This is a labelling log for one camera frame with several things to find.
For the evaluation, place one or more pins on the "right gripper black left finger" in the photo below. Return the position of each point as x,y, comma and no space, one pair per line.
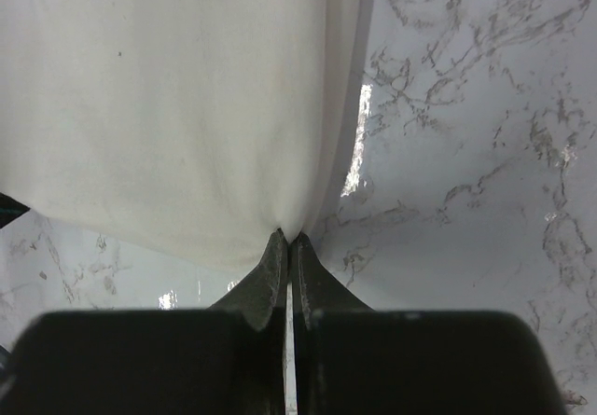
225,359

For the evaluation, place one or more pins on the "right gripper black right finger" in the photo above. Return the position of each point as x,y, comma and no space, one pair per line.
351,359

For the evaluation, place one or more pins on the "cream t shirt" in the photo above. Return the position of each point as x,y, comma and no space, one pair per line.
193,127

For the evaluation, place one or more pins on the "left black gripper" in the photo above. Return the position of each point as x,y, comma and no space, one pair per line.
10,210

